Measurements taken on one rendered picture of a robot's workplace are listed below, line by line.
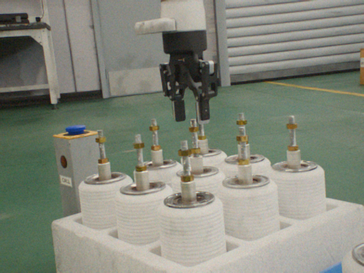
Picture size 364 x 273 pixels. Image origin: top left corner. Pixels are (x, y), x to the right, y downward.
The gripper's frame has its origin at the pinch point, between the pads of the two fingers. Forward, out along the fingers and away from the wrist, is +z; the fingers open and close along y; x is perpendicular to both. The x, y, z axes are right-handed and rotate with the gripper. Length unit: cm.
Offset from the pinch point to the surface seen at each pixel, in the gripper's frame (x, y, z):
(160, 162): 0.7, 10.2, 9.7
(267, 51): -371, 355, 0
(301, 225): -6.2, -18.4, 17.4
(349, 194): -73, 24, 35
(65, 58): -179, 455, -11
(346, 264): 13.2, -41.6, 11.0
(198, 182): 2.6, -4.2, 11.0
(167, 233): 15.6, -13.4, 14.0
